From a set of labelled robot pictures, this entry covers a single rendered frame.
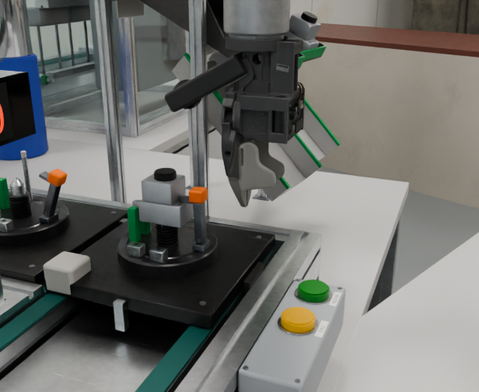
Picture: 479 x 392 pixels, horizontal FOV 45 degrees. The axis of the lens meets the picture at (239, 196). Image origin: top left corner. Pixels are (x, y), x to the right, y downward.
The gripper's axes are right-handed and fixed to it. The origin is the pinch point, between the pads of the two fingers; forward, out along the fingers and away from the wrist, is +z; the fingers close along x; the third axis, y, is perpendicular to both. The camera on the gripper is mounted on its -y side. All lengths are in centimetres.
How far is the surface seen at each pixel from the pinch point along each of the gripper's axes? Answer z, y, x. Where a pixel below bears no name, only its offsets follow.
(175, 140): 23, -58, 92
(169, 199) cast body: 1.0, -8.9, -2.2
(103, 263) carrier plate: 10.4, -17.9, -5.7
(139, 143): 21, -64, 80
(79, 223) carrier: 10.4, -29.0, 4.4
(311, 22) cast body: -18.1, -2.4, 41.7
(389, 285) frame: 48, 14, 69
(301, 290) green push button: 10.4, 9.4, -2.8
